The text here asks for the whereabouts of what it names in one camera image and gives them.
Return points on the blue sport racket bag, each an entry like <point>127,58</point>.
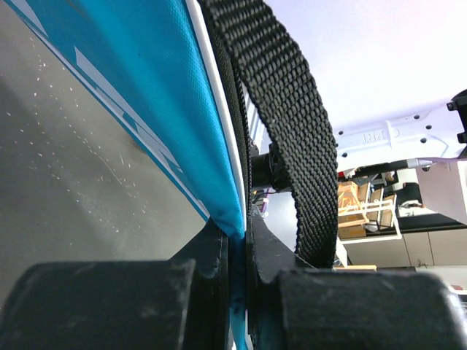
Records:
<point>221,98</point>

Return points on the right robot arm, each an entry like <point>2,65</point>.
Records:
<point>436,135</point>

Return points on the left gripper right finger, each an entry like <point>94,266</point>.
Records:
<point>292,305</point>

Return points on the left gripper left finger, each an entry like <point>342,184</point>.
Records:
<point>180,303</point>

